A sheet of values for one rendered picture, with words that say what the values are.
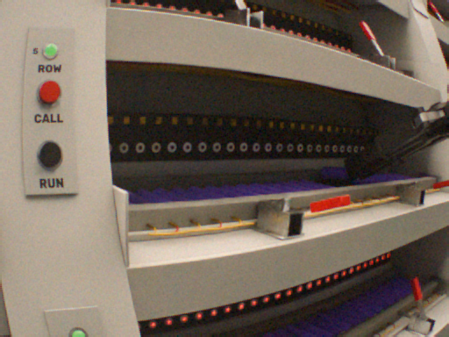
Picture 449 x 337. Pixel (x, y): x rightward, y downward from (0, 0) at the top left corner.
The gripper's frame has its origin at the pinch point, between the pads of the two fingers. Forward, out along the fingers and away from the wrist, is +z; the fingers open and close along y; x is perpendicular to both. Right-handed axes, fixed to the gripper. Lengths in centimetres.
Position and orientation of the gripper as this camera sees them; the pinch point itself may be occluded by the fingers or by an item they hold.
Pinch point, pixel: (371, 161)
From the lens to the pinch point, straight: 59.1
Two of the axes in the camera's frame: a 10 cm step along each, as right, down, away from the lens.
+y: -8.0, 0.2, -6.0
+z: -5.5, 3.6, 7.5
